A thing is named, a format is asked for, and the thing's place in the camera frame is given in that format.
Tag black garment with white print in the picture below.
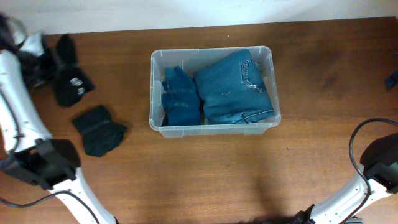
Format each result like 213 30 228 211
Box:
52 34 95 107

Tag teal blue garment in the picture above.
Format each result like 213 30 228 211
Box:
162 66 201 126

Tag dark blue jeans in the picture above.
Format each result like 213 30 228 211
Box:
193 49 275 124

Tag clear plastic storage container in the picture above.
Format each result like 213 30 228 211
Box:
149 46 282 138

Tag light blue jeans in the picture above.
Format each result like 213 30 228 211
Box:
255 62 264 77

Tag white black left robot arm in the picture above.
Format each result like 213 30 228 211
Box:
1 14 117 223

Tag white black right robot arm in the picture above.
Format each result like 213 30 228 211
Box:
292 118 397 224

